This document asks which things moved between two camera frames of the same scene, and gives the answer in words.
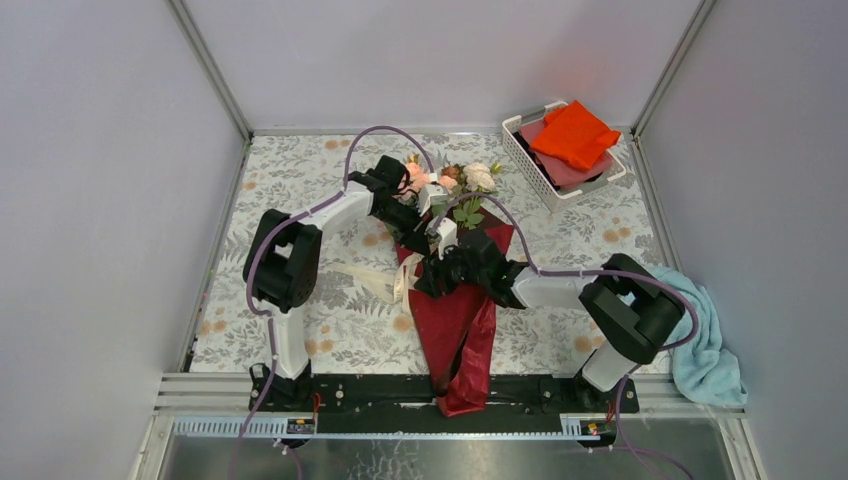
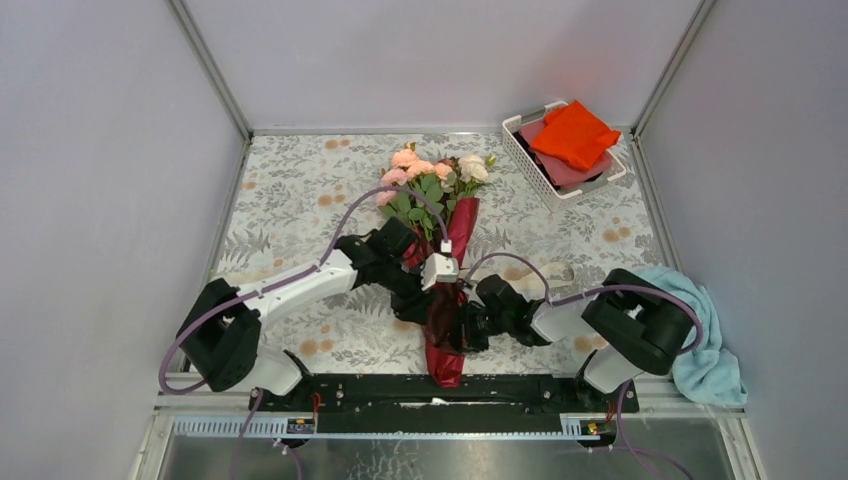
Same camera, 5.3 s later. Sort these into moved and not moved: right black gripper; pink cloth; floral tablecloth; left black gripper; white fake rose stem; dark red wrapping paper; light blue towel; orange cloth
Moved: right black gripper; left black gripper; white fake rose stem; dark red wrapping paper
Not moved: orange cloth; pink cloth; light blue towel; floral tablecloth
